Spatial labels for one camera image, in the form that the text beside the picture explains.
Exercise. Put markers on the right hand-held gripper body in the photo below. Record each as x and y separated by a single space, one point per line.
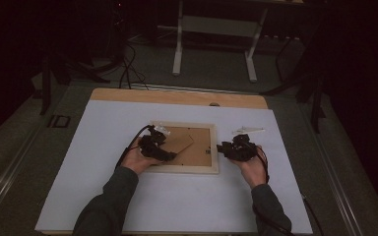
242 149

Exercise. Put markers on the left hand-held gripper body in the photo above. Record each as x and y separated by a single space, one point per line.
151 147

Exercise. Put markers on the wooden photo frame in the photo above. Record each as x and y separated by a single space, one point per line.
190 169

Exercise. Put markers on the brown frame backing board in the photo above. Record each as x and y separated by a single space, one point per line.
197 150

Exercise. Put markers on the person's left hand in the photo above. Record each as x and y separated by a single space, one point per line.
136 160

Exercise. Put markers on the person's right hand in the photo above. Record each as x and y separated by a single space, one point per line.
254 172

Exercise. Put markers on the white paper sheet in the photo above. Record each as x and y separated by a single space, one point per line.
210 203

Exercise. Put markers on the black metal stand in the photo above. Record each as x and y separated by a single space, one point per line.
316 108
46 85

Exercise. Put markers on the black floor socket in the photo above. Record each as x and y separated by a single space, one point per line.
59 121

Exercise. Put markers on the metal floor rail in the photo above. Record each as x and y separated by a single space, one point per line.
338 183
10 170

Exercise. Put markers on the white metal desk frame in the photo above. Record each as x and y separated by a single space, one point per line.
215 26

